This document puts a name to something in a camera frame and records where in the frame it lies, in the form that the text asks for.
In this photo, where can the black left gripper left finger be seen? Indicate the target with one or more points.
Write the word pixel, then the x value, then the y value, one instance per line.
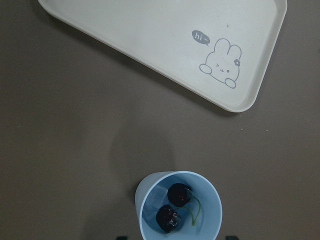
pixel 122 238

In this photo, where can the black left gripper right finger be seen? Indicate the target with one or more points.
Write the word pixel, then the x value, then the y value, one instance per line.
pixel 231 237

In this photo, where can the clear ice cube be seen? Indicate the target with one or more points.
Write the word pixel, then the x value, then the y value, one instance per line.
pixel 154 201

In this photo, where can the light blue cup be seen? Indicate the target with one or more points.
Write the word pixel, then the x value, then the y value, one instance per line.
pixel 201 218

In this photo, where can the cream tray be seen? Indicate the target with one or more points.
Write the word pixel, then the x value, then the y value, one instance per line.
pixel 218 49

